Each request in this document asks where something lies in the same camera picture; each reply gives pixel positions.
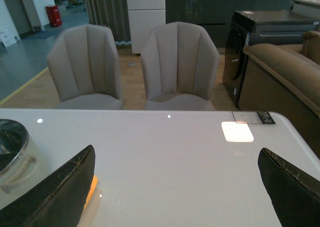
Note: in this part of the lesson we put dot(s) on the red fire extinguisher box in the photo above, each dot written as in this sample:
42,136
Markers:
53,15

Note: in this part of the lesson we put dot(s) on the white tall cabinet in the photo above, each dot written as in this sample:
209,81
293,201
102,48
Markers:
144,15

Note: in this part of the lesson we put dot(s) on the left beige upholstered chair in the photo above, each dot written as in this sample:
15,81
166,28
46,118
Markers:
85,68

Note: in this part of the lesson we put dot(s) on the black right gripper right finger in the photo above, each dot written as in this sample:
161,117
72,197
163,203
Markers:
294,194

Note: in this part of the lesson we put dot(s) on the yellow corn cob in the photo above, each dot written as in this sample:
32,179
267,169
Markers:
93,186

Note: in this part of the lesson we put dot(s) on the dark grey kitchen counter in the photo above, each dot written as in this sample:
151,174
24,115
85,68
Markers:
216,15

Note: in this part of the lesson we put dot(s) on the tan sofa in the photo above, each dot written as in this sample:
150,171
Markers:
286,79

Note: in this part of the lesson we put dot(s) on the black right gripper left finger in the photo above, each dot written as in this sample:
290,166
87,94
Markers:
58,200

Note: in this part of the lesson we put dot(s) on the grey curtain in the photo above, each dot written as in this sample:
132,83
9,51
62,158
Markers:
112,14

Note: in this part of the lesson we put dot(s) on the label sticker on table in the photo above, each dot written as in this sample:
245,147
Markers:
253,117

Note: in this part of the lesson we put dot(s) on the beige upholstered chair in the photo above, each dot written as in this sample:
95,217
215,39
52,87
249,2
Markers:
85,68
179,64

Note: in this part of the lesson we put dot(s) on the right beige upholstered chair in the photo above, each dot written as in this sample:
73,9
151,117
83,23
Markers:
179,64

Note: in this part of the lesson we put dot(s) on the cream electric cooking pot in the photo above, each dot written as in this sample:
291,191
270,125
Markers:
22,165

